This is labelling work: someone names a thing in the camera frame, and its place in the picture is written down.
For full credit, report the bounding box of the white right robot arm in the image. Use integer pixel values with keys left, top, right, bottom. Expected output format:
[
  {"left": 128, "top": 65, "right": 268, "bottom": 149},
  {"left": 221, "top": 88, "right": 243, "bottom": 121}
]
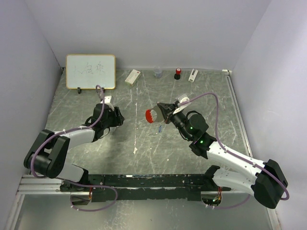
[{"left": 157, "top": 102, "right": 288, "bottom": 209}]

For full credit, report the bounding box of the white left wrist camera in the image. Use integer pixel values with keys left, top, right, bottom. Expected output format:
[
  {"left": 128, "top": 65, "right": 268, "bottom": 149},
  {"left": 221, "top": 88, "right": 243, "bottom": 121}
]
[{"left": 100, "top": 96, "right": 113, "bottom": 106}]

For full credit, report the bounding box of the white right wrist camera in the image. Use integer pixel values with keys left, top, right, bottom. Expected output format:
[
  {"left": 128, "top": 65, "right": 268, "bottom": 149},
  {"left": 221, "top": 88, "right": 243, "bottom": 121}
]
[{"left": 173, "top": 93, "right": 191, "bottom": 114}]

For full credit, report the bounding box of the white stapler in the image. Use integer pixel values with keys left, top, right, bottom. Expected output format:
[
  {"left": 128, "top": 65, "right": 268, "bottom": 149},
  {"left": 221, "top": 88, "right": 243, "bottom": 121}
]
[{"left": 188, "top": 69, "right": 198, "bottom": 82}]

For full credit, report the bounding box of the aluminium rail frame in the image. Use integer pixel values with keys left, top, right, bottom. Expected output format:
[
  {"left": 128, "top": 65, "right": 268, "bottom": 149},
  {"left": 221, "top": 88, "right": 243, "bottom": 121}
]
[{"left": 15, "top": 70, "right": 281, "bottom": 230}]

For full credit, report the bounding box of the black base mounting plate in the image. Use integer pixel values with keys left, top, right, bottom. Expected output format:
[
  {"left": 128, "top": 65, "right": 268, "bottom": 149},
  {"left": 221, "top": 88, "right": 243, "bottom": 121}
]
[{"left": 60, "top": 173, "right": 218, "bottom": 202}]

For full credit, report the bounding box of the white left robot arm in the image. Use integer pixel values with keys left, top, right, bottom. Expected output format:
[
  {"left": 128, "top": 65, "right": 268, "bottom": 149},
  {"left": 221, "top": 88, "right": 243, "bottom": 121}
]
[{"left": 24, "top": 103, "right": 125, "bottom": 191}]

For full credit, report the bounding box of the clear jar of paperclips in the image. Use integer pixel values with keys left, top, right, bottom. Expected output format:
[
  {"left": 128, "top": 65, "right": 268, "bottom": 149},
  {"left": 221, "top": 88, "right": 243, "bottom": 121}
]
[{"left": 153, "top": 67, "right": 163, "bottom": 79}]

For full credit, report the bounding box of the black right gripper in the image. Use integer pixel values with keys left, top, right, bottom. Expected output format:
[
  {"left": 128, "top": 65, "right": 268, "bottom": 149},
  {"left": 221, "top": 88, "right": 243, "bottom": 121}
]
[{"left": 158, "top": 102, "right": 192, "bottom": 140}]

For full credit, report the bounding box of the red handled key organizer ring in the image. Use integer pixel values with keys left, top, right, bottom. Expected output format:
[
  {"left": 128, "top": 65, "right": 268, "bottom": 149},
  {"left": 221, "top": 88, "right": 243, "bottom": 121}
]
[{"left": 144, "top": 102, "right": 165, "bottom": 124}]

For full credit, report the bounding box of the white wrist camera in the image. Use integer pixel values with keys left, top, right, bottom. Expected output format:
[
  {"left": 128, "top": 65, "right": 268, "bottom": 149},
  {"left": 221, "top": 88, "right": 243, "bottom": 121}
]
[
  {"left": 100, "top": 96, "right": 113, "bottom": 106},
  {"left": 173, "top": 93, "right": 191, "bottom": 114}
]

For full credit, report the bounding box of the small whiteboard yellow frame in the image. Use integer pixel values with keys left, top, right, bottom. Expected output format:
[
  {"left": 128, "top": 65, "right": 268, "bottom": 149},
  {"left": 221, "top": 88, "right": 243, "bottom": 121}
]
[{"left": 65, "top": 54, "right": 116, "bottom": 90}]

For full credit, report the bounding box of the white cardboard box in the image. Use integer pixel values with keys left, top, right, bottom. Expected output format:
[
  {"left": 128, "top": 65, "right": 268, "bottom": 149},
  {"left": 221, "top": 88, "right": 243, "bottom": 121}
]
[{"left": 125, "top": 69, "right": 141, "bottom": 86}]

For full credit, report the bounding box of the black whiteboard stand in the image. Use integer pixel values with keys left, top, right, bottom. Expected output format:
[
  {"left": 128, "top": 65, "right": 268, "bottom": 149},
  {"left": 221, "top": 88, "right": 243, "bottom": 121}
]
[{"left": 77, "top": 87, "right": 105, "bottom": 94}]

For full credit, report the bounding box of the red black stamp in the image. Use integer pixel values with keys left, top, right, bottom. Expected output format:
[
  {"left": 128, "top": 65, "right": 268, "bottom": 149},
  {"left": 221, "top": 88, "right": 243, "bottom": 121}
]
[{"left": 174, "top": 68, "right": 182, "bottom": 80}]

